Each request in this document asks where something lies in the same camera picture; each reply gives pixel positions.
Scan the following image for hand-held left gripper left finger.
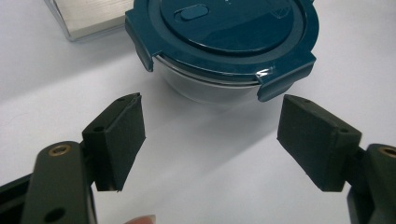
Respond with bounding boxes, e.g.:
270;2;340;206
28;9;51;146
81;91;147;192

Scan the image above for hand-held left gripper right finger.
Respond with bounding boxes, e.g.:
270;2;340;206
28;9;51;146
276;93;363;193

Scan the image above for white wire rack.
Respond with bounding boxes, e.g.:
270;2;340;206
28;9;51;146
43;0;135;43

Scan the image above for round glass container teal lid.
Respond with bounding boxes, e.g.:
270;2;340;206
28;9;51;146
124;0;320;105

